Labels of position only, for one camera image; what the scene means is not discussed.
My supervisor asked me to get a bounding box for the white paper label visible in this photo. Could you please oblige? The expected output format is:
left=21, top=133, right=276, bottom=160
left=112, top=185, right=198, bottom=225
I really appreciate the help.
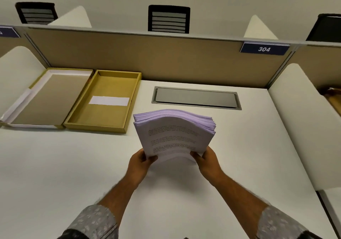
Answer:
left=88, top=96, right=130, bottom=106

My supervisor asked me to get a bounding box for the blue number sign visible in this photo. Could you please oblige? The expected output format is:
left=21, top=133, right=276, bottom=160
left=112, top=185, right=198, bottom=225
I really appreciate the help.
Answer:
left=240, top=42, right=290, bottom=56
left=0, top=26, right=21, bottom=38

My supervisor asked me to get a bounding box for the beige desk partition panel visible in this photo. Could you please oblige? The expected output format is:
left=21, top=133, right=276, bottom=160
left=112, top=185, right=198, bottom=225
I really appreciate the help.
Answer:
left=23, top=26, right=297, bottom=89

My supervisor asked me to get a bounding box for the grey desk cable hatch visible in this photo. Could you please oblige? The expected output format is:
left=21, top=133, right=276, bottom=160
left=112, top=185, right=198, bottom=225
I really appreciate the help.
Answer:
left=151, top=86, right=242, bottom=111

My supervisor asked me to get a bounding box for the black mesh office chair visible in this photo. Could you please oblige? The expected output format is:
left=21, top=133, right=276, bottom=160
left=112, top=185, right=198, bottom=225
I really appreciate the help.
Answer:
left=15, top=2, right=58, bottom=25
left=148, top=5, right=191, bottom=34

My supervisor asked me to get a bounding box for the white side divider panel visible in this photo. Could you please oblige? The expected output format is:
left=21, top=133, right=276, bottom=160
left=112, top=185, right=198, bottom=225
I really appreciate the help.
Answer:
left=268, top=63, right=341, bottom=192
left=48, top=6, right=93, bottom=28
left=243, top=15, right=279, bottom=40
left=0, top=46, right=48, bottom=119

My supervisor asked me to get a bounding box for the person's right forearm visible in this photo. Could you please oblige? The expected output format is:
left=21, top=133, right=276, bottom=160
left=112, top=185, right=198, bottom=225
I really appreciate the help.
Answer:
left=215, top=173, right=324, bottom=239

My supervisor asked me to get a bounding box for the yellow cardboard box lid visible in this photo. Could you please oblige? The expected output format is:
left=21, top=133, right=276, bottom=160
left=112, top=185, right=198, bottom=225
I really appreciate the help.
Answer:
left=0, top=67, right=94, bottom=129

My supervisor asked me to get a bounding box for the stack of printed paper sheets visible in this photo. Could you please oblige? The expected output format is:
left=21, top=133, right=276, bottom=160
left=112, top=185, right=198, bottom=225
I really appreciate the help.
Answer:
left=133, top=109, right=216, bottom=164

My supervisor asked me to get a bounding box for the person's right hand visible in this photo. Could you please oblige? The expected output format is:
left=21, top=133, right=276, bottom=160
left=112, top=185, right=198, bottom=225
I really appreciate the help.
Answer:
left=190, top=146, right=226, bottom=186

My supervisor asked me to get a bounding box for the person's left forearm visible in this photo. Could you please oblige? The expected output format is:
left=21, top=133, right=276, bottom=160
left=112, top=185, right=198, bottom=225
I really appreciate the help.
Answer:
left=57, top=178, right=138, bottom=239

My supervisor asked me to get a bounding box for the yellow cardboard box base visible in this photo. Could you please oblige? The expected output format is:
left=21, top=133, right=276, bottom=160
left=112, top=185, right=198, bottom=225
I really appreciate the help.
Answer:
left=63, top=69, right=142, bottom=133

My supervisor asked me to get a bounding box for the person's left hand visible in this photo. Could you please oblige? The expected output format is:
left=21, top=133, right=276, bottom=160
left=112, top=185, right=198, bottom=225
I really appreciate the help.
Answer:
left=127, top=149, right=158, bottom=190

